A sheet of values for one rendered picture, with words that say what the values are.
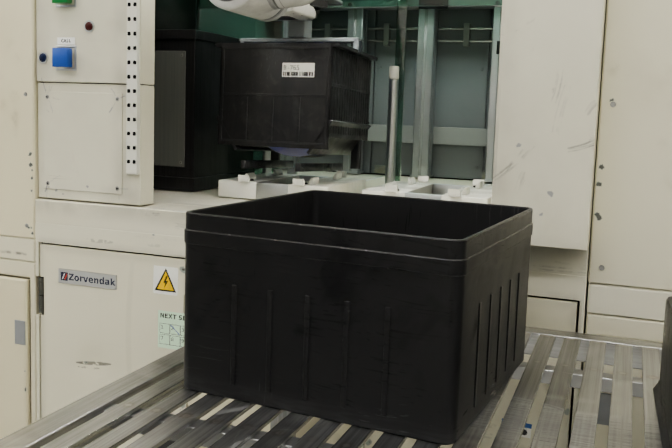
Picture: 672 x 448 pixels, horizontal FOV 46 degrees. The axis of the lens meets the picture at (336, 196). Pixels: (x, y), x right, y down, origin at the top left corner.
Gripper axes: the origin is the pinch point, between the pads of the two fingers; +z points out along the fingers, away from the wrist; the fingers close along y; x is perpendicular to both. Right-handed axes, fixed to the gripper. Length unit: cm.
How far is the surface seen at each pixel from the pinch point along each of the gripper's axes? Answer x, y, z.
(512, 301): -37, 45, -58
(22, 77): -14.6, -37.9, -28.5
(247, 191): -33.0, -5.2, -10.4
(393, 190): -31.0, 21.6, -12.6
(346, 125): -20.8, 10.6, -4.0
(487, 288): -34, 43, -68
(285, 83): -14.0, 1.5, -10.8
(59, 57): -11.4, -29.7, -30.0
